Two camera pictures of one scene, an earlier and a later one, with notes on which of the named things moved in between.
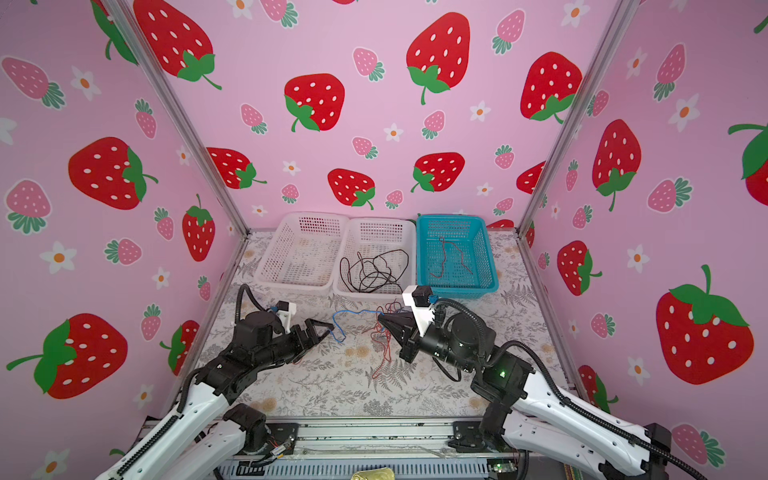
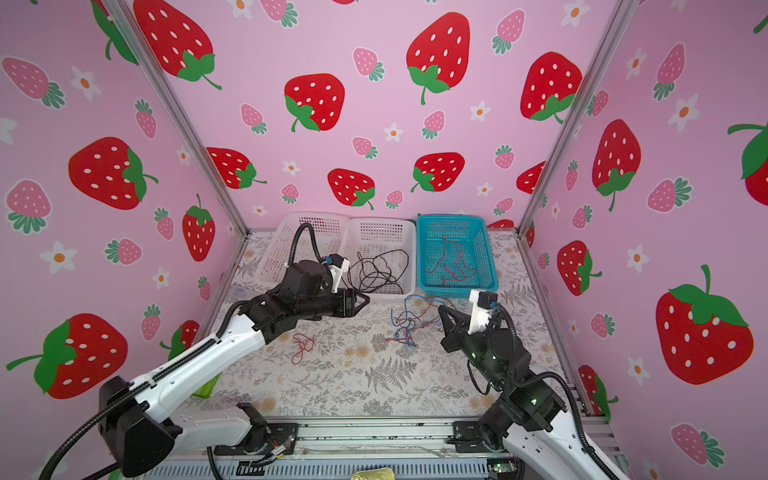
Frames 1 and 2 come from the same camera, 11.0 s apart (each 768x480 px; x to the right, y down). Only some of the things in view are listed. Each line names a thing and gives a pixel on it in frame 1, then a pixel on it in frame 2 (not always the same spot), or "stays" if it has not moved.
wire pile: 381,335 -> 467,272
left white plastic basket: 300,253 stays
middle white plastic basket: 378,258 stays
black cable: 369,274 stays
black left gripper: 309,333 -> 345,301
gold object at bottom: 384,473 stays
